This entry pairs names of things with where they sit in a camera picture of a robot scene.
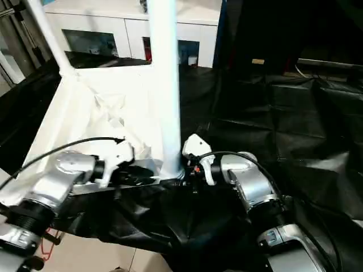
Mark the white plastic table top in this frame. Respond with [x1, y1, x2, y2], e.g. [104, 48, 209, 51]
[0, 65, 188, 205]

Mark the white plastic table leg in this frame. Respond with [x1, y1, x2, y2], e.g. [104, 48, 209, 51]
[27, 0, 77, 79]
[149, 0, 182, 180]
[0, 172, 18, 206]

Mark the black plastic mat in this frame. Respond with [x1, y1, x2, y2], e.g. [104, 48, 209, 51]
[0, 50, 363, 272]

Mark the white glass-door cabinet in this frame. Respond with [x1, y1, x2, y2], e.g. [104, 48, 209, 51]
[45, 0, 221, 69]

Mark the black fabric backdrop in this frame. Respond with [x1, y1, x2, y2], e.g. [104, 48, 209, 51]
[212, 0, 363, 80]

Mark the grey metal tripod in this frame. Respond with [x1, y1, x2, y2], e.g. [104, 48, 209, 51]
[0, 0, 57, 86]

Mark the dark horizontal bar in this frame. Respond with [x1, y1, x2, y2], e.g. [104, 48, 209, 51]
[297, 58, 363, 69]

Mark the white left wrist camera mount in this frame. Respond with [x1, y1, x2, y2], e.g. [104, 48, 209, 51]
[99, 138, 136, 188]

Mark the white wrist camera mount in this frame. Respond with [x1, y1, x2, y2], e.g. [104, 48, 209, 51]
[99, 138, 136, 188]
[182, 134, 215, 186]

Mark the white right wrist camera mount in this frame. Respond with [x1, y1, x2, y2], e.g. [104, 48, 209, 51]
[182, 134, 215, 186]

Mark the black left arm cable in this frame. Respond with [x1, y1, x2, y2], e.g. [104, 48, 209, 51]
[0, 137, 125, 189]

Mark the thin red cable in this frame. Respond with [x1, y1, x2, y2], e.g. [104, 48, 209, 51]
[41, 229, 57, 260]

